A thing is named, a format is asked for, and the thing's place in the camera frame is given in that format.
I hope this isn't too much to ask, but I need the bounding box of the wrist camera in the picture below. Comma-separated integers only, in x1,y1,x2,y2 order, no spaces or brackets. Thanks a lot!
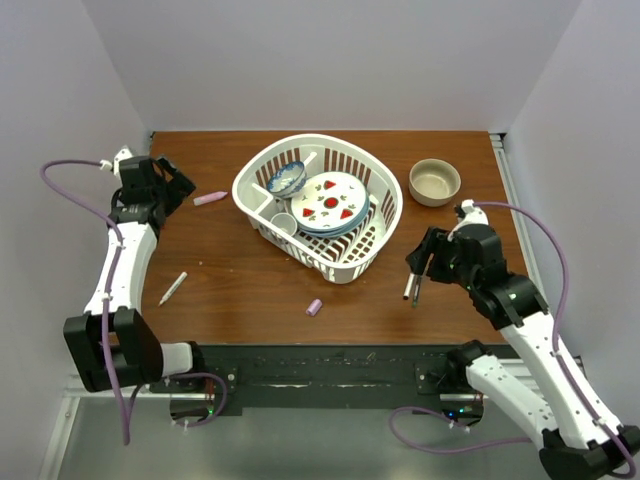
454,199,489,231
99,145,136,177

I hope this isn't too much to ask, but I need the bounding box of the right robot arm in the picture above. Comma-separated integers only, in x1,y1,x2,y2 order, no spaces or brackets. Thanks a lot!
406,224,639,479

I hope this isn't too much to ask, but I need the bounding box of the pink highlighter pen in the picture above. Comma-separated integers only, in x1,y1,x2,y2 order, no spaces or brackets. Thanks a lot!
193,191,228,206

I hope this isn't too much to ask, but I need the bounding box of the small white cup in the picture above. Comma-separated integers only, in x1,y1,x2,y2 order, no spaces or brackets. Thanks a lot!
270,212,298,236

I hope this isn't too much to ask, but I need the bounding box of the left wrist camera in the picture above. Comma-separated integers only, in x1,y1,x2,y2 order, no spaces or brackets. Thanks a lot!
99,145,136,177

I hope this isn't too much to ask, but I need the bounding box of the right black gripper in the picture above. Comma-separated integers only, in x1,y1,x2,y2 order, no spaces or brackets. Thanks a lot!
405,225,478,291

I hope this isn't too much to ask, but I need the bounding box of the watermelon pattern plate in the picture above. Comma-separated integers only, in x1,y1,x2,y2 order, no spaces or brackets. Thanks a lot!
290,171,369,232

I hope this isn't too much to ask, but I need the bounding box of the blue white patterned bowl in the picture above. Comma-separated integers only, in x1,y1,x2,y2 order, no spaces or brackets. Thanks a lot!
266,161,307,199

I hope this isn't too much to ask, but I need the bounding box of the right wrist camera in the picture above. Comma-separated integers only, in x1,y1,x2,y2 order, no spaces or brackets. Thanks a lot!
454,199,489,231

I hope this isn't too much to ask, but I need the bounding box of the white plastic dish basket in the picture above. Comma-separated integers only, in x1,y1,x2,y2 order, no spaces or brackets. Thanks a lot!
231,133,403,284

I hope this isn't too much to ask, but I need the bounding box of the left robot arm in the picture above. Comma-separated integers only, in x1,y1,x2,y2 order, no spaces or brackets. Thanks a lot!
63,148,207,392

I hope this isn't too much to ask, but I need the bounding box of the purple highlighter cap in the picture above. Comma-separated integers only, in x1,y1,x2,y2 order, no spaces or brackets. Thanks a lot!
306,299,323,316

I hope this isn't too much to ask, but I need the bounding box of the beige ceramic bowl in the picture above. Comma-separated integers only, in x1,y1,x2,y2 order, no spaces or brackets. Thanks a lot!
409,158,461,208

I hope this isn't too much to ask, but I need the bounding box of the white pen with black tip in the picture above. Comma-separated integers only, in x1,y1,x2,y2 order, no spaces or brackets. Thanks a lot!
403,273,416,300

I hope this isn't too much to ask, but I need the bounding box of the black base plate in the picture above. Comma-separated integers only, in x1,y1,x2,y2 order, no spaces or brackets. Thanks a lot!
148,343,531,417

